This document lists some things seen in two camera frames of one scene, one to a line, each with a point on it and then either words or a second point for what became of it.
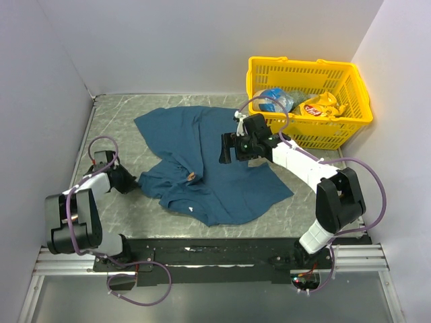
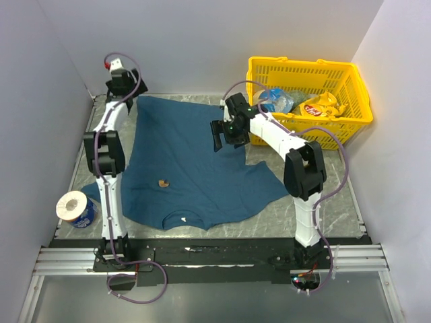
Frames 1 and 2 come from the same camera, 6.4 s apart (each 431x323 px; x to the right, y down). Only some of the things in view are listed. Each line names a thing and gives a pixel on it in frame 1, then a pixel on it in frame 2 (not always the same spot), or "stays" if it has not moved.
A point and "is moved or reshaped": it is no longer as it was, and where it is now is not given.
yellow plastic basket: (312, 77) stays
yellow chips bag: (324, 104) stays
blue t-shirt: (190, 180) is moved or reshaped
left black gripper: (130, 184) to (141, 89)
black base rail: (212, 260) stays
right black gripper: (229, 140) to (219, 126)
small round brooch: (191, 176) to (163, 183)
